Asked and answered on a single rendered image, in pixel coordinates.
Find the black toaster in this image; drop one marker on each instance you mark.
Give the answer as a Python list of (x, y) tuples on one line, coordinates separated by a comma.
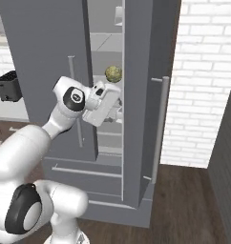
[(7, 85)]

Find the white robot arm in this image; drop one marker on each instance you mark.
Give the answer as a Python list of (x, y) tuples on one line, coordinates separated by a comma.
[(22, 152)]

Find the white box in fridge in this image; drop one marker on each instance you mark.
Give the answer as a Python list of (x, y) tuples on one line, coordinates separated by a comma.
[(118, 16)]

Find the dark grey dining counter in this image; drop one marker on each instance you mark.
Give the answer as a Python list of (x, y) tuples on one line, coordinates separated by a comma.
[(224, 165)]

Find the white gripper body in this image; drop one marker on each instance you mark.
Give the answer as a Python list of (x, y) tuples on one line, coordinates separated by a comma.
[(101, 106)]

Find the grey fridge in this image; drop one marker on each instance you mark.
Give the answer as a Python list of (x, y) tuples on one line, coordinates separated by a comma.
[(108, 44)]

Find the brown wooden cupboard run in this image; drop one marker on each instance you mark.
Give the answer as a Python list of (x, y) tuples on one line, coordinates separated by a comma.
[(3, 130)]

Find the grey fridge drawer front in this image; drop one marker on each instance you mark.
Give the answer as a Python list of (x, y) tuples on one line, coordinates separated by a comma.
[(88, 182), (120, 216)]

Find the round yellow-green fruit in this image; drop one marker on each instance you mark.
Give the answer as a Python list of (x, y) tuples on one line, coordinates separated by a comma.
[(113, 74)]

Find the grey fridge door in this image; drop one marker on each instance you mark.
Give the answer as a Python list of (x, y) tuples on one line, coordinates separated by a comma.
[(41, 47), (136, 127)]

